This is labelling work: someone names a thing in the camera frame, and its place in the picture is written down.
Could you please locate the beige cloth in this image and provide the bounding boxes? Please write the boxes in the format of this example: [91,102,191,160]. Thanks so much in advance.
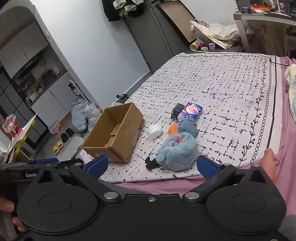
[113,0,144,14]

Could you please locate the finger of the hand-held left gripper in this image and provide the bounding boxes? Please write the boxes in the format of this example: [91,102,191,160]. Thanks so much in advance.
[30,158,84,168]

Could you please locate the blue fluffy plush toy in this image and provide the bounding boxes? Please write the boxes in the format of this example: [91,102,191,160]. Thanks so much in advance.
[157,117,199,172]

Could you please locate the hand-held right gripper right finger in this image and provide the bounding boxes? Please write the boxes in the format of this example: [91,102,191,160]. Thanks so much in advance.
[182,155,275,200]

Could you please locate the grey-blue plastic bag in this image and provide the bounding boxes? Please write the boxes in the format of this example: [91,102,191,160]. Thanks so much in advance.
[70,98,88,133]

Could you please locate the grey white cabinet unit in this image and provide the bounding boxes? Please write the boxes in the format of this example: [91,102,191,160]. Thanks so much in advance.
[0,6,84,145]

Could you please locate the pink package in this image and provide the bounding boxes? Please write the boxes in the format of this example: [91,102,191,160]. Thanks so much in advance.
[49,122,63,137]

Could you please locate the black hanging jacket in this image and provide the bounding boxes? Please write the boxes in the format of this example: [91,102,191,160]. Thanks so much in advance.
[102,0,145,22]

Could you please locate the small black white toy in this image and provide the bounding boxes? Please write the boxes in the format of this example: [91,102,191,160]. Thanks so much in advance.
[145,154,160,169]

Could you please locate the white desk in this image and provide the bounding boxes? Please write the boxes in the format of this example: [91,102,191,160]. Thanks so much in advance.
[233,0,296,57]

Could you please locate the black-framed brown board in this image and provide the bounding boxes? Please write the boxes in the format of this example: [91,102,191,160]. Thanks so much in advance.
[155,0,200,44]

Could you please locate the orange burger plush toy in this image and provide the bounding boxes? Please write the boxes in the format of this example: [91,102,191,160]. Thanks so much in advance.
[167,123,179,136]

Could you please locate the blue planet-print tissue pack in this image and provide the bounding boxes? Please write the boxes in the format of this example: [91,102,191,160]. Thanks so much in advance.
[178,102,203,120]

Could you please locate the person's right hand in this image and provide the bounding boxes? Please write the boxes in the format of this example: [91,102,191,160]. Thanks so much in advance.
[264,148,277,183]

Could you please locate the white black-patterned blanket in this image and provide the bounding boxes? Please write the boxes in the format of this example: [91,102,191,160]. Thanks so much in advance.
[77,53,284,184]

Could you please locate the person's left hand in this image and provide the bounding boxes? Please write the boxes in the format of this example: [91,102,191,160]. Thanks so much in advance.
[0,196,26,233]

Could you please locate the black tripod device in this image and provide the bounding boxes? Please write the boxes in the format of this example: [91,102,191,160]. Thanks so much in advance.
[116,93,129,104]

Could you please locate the white plastic bag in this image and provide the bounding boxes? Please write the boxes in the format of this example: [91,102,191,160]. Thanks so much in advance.
[84,103,102,131]

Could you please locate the grey wardrobe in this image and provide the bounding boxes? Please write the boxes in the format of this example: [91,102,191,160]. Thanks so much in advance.
[122,0,199,73]

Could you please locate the cream floral tote bag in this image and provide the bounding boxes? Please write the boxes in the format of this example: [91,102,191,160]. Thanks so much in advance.
[190,20,218,40]

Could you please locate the brown cardboard box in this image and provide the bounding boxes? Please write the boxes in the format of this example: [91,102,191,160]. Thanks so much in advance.
[82,102,145,164]

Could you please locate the red white snack bag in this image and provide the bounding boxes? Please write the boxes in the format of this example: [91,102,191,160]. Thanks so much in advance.
[2,115,23,138]

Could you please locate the cream fabric bag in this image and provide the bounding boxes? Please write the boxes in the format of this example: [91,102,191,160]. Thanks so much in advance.
[205,23,241,49]

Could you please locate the white plush toy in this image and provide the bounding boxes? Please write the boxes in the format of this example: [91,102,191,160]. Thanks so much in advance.
[284,64,296,121]

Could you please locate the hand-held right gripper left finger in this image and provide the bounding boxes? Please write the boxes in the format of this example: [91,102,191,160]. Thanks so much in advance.
[35,155,122,203]

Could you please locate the white rack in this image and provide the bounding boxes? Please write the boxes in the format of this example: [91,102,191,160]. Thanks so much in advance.
[68,79,90,103]

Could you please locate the white oval board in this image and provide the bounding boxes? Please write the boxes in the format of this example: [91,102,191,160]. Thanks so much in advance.
[60,136,84,160]

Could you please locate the yellow white paper board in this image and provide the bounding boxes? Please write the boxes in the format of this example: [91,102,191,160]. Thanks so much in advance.
[9,113,37,163]

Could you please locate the black item in clear bag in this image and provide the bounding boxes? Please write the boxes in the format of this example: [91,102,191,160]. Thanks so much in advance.
[171,103,185,121]

